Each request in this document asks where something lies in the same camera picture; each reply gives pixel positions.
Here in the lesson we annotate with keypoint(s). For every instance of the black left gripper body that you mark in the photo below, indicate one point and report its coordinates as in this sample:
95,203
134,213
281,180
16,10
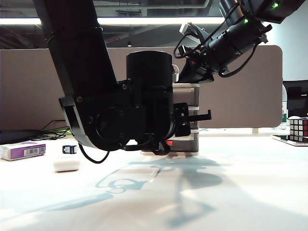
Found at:
180,120

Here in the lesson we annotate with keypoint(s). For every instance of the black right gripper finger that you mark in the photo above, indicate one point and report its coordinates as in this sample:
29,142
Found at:
207,78
191,73

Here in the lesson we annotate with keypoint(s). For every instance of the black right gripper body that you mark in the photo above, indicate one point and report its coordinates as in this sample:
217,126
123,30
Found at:
202,56

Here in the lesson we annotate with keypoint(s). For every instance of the white earphone case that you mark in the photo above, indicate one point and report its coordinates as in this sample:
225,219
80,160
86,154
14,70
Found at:
66,163

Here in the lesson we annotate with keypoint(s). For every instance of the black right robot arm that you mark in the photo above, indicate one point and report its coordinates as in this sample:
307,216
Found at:
240,41

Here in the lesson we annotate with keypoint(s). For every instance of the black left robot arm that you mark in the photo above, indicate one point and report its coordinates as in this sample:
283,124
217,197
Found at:
79,72

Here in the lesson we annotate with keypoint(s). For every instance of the white three-drawer organizer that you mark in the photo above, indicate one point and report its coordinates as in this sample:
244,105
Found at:
185,85

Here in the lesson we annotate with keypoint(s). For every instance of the black smartphone white case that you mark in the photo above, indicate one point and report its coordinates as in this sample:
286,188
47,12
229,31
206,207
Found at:
281,138

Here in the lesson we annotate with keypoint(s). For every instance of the brown desk partition panel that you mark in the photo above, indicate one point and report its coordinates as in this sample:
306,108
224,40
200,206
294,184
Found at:
240,96

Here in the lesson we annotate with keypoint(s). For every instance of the long ceiling light strip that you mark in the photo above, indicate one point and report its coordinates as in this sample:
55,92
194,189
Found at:
144,21

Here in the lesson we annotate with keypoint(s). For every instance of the white partition foot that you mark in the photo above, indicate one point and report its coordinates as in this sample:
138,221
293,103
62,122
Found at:
255,131

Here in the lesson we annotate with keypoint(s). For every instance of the black computer monitor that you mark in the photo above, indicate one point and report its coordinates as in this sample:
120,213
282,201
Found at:
297,98

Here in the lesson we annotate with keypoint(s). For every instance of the Rubik's cube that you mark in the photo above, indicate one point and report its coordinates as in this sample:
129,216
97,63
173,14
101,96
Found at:
299,128

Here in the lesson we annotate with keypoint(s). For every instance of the small black clip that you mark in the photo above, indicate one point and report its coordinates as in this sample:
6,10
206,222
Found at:
68,149

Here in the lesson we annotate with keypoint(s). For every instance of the purple white tissue pack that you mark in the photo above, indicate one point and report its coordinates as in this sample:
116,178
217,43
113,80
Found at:
21,151

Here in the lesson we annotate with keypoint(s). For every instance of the flat black bag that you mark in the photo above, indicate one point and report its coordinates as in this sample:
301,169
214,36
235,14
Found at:
16,136

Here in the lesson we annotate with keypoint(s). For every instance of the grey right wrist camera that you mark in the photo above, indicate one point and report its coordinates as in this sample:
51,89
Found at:
190,31

